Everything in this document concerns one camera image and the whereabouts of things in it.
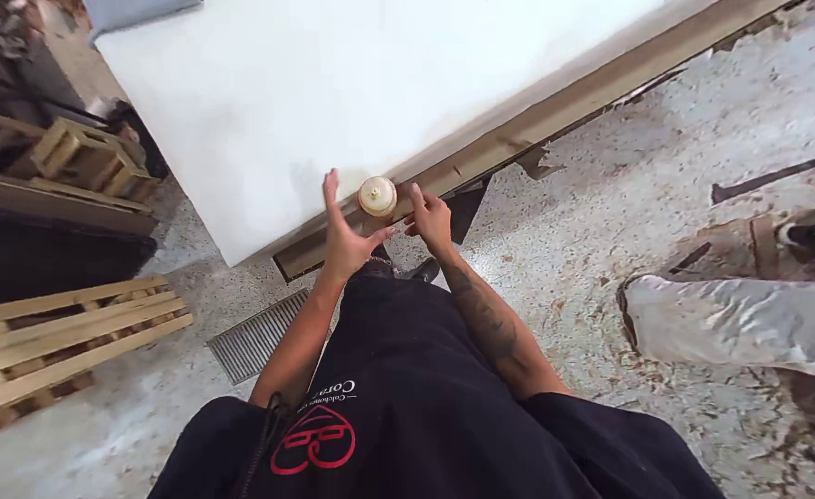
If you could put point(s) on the person's right index finger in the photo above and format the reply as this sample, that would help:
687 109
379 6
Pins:
418 197

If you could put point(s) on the person's left fingers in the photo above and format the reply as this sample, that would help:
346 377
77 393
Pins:
332 188

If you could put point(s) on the person's left thumb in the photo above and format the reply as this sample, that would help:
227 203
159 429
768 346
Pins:
381 237

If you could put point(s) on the brown wooden base frame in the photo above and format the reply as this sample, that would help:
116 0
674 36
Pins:
490 151

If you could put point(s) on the white plastic-wrapped bundle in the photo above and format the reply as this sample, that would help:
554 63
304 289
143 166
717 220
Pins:
733 322

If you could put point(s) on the person's left forearm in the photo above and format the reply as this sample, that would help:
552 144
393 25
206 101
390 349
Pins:
301 341

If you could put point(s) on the person's right forearm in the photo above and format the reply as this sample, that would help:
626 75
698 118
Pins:
494 319

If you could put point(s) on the wooden crate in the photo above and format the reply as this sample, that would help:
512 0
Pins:
78 152

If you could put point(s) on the long dark strip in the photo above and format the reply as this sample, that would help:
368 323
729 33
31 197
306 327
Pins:
782 177

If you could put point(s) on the dark upholstered bed base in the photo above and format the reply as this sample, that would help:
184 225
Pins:
47 239

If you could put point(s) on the metal floor grate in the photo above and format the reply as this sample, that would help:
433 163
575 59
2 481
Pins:
258 336

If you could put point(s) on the black hanging fabric piece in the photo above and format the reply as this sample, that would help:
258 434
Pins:
466 208

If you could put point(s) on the person's right hand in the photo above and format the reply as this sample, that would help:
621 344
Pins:
434 225

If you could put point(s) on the person's body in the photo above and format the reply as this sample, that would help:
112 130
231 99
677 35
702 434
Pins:
421 395

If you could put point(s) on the person's legs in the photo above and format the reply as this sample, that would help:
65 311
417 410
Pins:
424 270

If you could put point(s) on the person's right fingers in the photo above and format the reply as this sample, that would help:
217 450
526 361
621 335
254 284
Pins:
411 226

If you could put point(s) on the person's left hand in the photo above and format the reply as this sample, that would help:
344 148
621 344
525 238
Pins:
346 244

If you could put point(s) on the light wooden pallet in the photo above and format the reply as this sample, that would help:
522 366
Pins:
67 341

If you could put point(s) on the round cream roll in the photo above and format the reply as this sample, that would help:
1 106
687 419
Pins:
377 197

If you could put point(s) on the large white mattress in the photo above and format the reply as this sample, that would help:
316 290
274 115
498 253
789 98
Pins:
275 111

